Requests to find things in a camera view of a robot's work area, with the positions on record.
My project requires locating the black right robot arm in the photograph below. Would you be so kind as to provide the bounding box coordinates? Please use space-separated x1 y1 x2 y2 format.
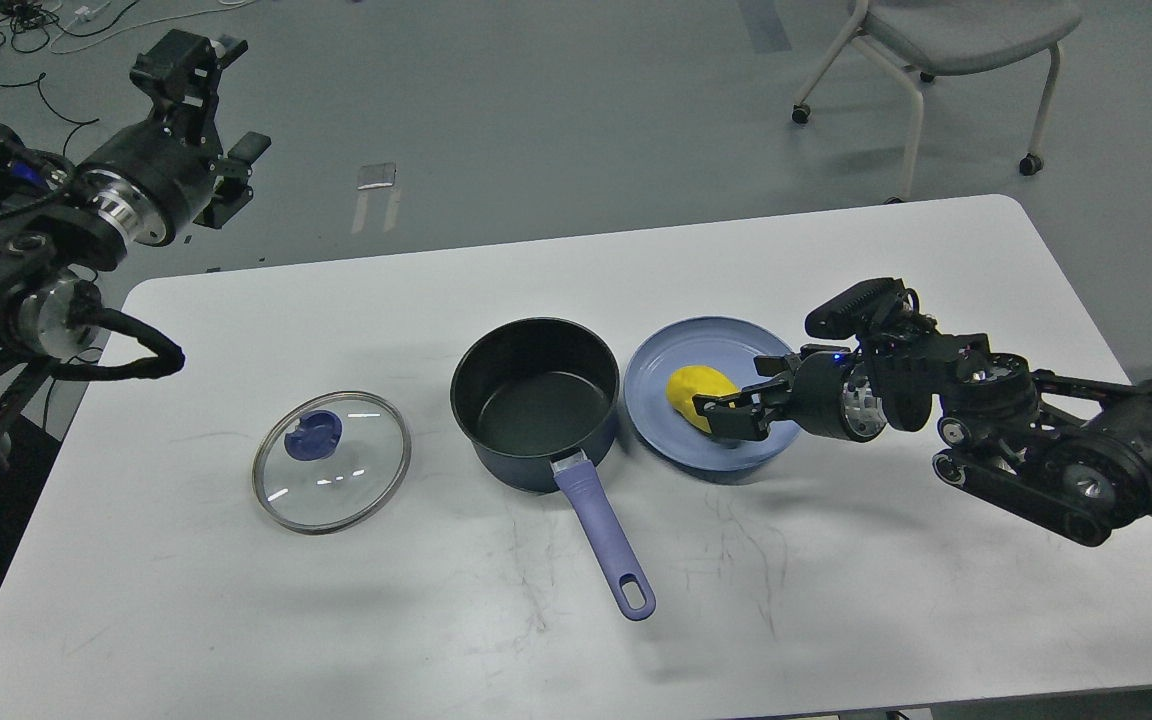
689 276 1152 547

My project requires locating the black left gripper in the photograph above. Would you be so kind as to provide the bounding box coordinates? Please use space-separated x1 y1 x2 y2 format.
78 29 273 247

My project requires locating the yellow potato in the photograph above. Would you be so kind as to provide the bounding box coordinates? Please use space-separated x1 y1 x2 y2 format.
666 365 740 435

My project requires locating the blue round plate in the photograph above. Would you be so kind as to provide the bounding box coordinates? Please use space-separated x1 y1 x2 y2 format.
623 317 812 473

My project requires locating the grey office chair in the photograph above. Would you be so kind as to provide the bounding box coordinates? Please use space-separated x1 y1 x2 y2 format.
790 1 1083 202

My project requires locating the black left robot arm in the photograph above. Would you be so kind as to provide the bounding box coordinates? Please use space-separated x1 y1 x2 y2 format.
0 29 271 475

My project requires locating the black cable on floor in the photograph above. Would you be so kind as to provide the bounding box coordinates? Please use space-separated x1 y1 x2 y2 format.
0 0 142 381

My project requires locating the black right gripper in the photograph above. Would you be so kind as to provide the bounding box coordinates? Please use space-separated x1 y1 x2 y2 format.
694 344 887 444

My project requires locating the white cable on floor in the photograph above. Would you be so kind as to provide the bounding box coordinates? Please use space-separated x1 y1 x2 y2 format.
46 0 267 56

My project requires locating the glass pot lid purple knob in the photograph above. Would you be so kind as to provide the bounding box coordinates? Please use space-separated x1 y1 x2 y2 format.
252 391 412 535

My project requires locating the dark blue saucepan purple handle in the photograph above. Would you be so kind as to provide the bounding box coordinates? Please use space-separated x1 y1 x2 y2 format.
450 316 657 621

